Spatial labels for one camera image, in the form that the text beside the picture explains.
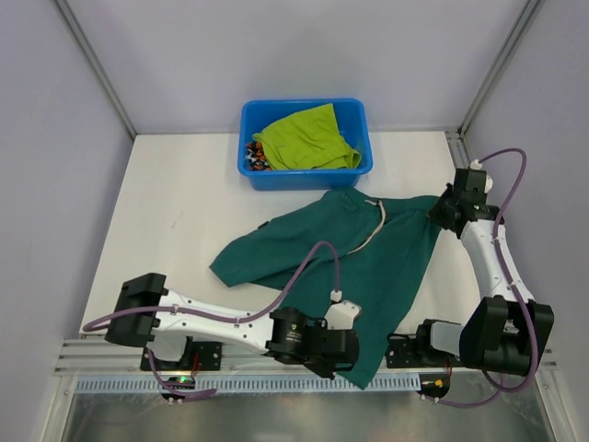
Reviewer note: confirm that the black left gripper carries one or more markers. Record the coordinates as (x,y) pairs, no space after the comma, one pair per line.
(343,346)

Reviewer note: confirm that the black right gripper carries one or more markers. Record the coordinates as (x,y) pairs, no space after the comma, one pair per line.
(442,210)

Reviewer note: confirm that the dark green shorts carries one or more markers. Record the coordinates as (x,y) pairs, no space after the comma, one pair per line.
(376,251)

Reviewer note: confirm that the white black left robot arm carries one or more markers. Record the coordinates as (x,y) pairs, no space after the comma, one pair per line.
(148,315)

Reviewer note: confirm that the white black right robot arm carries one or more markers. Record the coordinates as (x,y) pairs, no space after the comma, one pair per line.
(508,331)

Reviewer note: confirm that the lime green shorts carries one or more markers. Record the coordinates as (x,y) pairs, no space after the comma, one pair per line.
(307,139)

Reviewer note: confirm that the orange black patterned shorts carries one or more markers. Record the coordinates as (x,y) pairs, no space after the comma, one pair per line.
(255,157)

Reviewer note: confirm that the right controller board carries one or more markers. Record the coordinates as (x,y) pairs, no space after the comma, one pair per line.
(433,386)

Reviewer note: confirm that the controller board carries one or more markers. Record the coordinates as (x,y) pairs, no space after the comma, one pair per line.
(179,389)
(433,386)

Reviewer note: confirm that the left controller board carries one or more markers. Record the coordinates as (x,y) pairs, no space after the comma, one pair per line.
(179,389)

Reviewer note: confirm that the blue plastic bin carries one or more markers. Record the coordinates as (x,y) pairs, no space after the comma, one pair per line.
(258,114)

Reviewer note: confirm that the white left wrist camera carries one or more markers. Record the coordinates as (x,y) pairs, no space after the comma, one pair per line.
(342,315)

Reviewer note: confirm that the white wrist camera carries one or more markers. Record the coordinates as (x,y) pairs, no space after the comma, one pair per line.
(342,315)
(483,180)

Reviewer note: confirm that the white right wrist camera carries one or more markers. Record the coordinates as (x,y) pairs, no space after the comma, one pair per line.
(483,180)

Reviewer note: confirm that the right side aluminium rail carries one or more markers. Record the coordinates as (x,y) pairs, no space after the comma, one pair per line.
(458,149)

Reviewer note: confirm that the grey slotted cable duct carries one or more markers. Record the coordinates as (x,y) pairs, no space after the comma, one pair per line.
(234,384)

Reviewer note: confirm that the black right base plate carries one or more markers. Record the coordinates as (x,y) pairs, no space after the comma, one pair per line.
(412,351)

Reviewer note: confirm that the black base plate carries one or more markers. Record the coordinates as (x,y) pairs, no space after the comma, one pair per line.
(207,357)
(412,351)

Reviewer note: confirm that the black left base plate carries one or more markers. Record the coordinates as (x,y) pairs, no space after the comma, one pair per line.
(207,357)

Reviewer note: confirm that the right aluminium frame post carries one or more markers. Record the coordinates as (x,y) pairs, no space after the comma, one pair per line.
(511,43)

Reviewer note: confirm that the aluminium frame post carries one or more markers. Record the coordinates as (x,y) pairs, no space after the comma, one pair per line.
(511,43)
(95,66)

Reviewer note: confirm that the aluminium mounting rail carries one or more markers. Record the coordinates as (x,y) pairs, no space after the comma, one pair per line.
(94,355)

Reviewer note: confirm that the left aluminium frame post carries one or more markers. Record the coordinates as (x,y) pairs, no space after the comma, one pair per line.
(95,66)

